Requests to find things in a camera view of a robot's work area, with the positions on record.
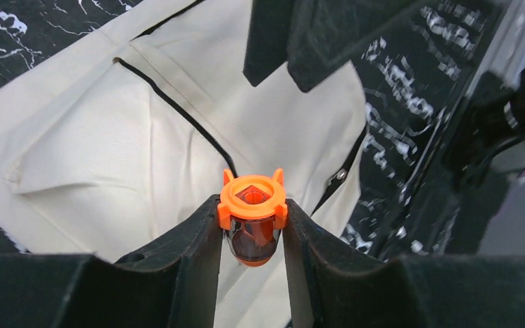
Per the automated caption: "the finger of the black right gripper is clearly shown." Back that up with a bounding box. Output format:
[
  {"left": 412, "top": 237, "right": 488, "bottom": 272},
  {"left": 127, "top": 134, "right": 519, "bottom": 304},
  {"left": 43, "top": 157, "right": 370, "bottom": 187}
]
[{"left": 243, "top": 0, "right": 428, "bottom": 92}]

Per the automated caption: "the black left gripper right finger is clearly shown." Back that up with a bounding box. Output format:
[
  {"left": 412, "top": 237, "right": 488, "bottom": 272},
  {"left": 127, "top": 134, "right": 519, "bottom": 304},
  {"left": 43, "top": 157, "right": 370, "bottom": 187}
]
[{"left": 283, "top": 200, "right": 525, "bottom": 327}]

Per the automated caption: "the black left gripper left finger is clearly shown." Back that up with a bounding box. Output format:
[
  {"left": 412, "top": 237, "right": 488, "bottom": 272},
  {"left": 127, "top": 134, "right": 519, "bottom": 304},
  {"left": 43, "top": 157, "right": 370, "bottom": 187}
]
[{"left": 0, "top": 195, "right": 222, "bottom": 327}]

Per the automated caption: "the small orange toy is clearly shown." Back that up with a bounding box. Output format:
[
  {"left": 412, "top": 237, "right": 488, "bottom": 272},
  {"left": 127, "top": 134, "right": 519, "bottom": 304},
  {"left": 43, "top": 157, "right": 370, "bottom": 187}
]
[{"left": 217, "top": 168, "right": 288, "bottom": 267}]

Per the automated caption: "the beige student backpack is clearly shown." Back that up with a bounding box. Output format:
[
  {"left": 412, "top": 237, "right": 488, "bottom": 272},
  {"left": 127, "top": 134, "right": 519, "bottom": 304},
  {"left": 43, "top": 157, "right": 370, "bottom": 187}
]
[{"left": 0, "top": 1, "right": 368, "bottom": 327}]

